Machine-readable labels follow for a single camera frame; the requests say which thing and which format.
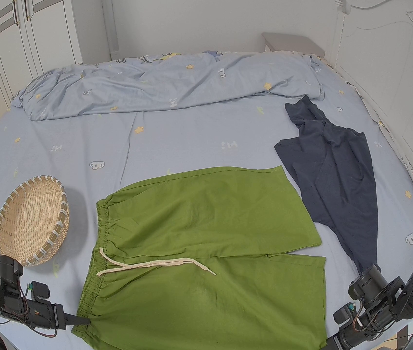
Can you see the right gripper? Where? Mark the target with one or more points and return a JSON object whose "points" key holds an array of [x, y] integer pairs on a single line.
{"points": [[359, 332]]}

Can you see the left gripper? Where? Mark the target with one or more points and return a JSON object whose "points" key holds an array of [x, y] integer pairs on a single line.
{"points": [[46, 315]]}

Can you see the green shorts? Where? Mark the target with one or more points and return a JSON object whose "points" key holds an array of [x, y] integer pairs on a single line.
{"points": [[210, 232]]}

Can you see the round woven basket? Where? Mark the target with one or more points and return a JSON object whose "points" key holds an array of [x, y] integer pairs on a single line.
{"points": [[27, 217]]}

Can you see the dark blue garment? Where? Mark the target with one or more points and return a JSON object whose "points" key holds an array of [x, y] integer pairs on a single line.
{"points": [[337, 177]]}

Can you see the bed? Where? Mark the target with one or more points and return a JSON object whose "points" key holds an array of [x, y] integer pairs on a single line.
{"points": [[206, 140]]}

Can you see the pale blue quilt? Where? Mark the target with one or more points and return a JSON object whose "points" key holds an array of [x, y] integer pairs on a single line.
{"points": [[155, 82]]}

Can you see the white wardrobe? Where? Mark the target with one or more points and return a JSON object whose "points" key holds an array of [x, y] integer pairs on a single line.
{"points": [[46, 20]]}

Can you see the grey bedside table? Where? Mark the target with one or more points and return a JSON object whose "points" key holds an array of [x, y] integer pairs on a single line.
{"points": [[290, 41]]}

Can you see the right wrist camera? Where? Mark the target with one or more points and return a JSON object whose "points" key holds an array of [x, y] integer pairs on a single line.
{"points": [[343, 314]]}

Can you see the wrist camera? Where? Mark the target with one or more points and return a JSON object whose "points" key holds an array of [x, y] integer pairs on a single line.
{"points": [[343, 314], [38, 291]]}

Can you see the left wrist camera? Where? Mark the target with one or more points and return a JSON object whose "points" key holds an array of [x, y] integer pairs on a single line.
{"points": [[38, 291]]}

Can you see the pale wall pipe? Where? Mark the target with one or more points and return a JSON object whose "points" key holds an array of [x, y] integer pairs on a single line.
{"points": [[109, 13]]}

